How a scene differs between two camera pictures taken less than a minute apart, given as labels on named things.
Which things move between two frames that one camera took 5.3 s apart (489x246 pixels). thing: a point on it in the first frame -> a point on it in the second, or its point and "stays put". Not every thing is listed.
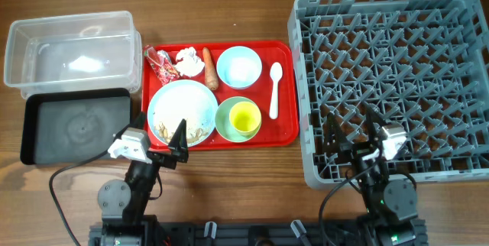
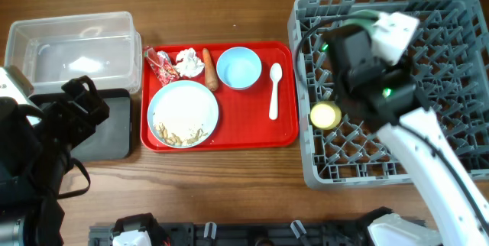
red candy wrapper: [165, 70] stays put
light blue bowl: [238, 67] stays put
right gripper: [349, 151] -> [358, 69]
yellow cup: [245, 117] -> [325, 115]
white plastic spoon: [276, 72] stays put
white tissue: [190, 64] stays put
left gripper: [179, 149] -> [82, 122]
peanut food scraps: [163, 134] stays put
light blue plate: [179, 100] stays put
